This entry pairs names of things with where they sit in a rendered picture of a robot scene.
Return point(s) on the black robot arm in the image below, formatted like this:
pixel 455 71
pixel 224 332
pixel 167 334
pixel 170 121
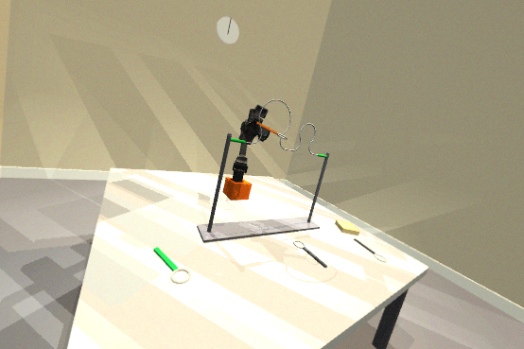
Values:
pixel 240 163

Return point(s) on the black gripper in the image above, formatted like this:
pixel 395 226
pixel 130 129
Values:
pixel 251 126

